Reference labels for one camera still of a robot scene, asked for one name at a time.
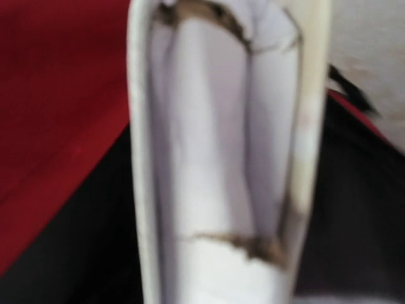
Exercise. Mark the white book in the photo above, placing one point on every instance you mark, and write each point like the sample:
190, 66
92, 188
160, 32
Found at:
226, 105

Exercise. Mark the red student backpack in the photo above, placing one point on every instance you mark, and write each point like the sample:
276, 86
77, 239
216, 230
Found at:
68, 220

